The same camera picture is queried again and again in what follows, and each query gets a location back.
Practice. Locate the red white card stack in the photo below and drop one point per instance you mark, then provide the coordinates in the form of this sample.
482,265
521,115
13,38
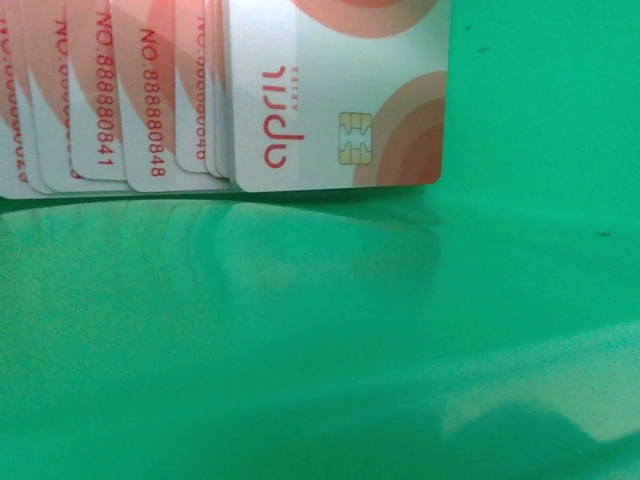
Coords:
120,98

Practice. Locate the green plastic bin left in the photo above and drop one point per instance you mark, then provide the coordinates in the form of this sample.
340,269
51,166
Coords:
485,327

